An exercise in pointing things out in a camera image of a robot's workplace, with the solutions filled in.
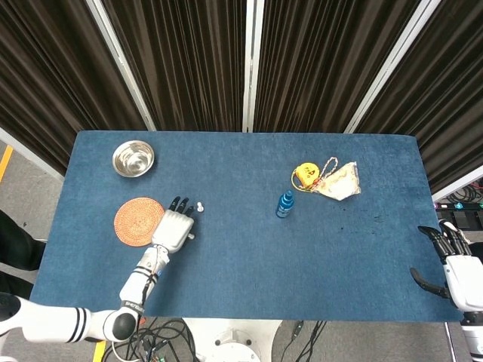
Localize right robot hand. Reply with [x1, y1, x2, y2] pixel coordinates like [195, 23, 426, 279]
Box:
[409, 220, 483, 312]

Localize dark brown pleated curtain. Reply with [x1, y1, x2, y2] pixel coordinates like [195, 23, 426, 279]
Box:
[252, 0, 422, 133]
[354, 0, 483, 194]
[101, 0, 250, 132]
[0, 0, 149, 176]

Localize white crumpled drawstring pouch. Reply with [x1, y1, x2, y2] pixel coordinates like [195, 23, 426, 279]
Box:
[315, 156, 362, 203]

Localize round orange woven coaster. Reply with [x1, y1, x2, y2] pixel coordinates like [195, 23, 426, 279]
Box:
[113, 197, 167, 248]

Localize yellow tape measure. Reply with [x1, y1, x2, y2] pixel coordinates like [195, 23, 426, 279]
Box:
[291, 161, 320, 192]

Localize black floor cable tangle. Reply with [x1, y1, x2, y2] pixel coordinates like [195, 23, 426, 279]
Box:
[112, 316, 198, 362]

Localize white partition frame rail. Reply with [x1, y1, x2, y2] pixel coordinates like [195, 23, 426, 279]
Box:
[0, 126, 65, 183]
[432, 174, 483, 203]

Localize black trouser leg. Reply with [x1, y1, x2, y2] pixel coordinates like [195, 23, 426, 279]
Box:
[0, 209, 48, 299]

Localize white partition frame post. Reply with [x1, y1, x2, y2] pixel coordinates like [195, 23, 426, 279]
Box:
[343, 0, 442, 133]
[241, 0, 265, 133]
[85, 0, 157, 132]

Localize black power strip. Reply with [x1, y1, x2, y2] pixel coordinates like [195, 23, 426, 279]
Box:
[433, 201, 483, 231]

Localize stainless steel bowl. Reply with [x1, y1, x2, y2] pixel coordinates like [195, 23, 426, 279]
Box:
[112, 140, 156, 178]

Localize black coiled cables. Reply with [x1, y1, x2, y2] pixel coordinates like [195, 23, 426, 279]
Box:
[447, 183, 483, 205]

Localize small blue bottle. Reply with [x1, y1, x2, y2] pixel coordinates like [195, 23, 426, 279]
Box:
[275, 190, 295, 219]

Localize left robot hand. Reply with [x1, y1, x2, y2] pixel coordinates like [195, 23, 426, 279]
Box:
[150, 195, 197, 253]

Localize blue felt tablecloth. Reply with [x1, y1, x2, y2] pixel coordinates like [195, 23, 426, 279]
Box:
[29, 130, 465, 324]

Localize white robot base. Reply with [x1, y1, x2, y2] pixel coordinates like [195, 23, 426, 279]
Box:
[182, 318, 283, 362]

